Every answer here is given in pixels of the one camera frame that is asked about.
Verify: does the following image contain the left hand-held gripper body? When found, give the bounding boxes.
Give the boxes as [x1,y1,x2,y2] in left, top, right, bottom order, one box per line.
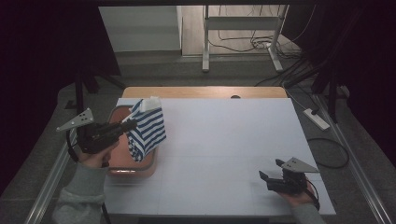
[55,107,127,155]

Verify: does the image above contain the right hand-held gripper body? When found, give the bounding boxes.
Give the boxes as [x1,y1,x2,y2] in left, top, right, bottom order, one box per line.
[265,157,320,196]

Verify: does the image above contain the blue white striped cloth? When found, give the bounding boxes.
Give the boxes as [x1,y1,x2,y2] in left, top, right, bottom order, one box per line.
[122,98,167,163]

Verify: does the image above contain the white sock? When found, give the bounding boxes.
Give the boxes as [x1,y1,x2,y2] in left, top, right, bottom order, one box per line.
[140,95,163,113]

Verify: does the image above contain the pink plastic bin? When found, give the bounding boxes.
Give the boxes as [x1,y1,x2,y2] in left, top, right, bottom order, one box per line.
[106,105,158,179]

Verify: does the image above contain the person's right hand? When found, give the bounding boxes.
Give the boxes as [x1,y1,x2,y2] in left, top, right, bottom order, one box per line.
[278,181,316,208]

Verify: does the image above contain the person's left hand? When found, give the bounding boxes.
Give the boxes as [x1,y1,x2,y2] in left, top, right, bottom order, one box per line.
[78,141,120,169]

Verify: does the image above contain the black tripod stand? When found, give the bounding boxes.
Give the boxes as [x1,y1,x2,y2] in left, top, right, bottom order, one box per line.
[64,70,126,110]
[282,65,340,124]

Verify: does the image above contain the white power strip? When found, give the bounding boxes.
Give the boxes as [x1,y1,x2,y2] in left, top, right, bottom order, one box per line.
[303,107,332,132]

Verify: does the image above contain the wooden table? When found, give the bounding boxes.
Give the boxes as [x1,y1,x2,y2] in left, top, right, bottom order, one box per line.
[120,86,289,100]

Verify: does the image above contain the black curtain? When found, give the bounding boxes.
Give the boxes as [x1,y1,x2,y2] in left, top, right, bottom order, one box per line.
[285,0,396,171]
[0,0,123,190]

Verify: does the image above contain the white metal stand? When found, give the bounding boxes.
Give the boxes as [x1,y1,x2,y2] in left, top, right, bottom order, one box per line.
[201,4,289,74]

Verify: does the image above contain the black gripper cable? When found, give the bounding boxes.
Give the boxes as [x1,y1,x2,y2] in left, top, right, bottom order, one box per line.
[65,129,80,163]
[305,178,321,212]

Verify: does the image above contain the black looped floor cable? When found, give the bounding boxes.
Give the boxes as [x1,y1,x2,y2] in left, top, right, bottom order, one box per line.
[306,137,350,170]

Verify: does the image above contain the aluminium rail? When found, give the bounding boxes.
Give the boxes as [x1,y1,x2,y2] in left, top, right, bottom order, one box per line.
[313,92,396,224]
[23,130,78,224]

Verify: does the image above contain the white wall panel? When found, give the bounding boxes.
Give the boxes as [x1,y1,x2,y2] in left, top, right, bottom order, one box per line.
[98,6,182,53]

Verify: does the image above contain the tangle of floor cables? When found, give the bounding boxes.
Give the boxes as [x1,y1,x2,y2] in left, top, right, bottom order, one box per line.
[207,4,302,54]

